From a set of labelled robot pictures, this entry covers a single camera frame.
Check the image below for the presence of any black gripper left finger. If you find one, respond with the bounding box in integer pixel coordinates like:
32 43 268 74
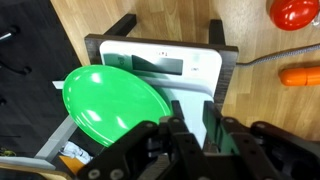
77 99 210 180

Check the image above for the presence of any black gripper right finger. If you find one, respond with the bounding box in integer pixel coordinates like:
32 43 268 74
202 100 320 180

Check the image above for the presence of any green plate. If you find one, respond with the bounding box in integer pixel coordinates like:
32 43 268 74
61 64 173 149

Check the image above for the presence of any orange carrot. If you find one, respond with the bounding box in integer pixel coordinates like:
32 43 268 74
278 65 320 87

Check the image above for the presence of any white kitchen scale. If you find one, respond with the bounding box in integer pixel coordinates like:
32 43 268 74
99 40 224 148

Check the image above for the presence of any small dark wooden stool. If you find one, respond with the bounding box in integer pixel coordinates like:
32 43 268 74
83 13 240 112

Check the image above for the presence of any red tomato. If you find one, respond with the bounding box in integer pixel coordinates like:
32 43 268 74
268 0 320 32

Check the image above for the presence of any grey braided cable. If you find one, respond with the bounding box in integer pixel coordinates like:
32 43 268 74
236 43 320 67

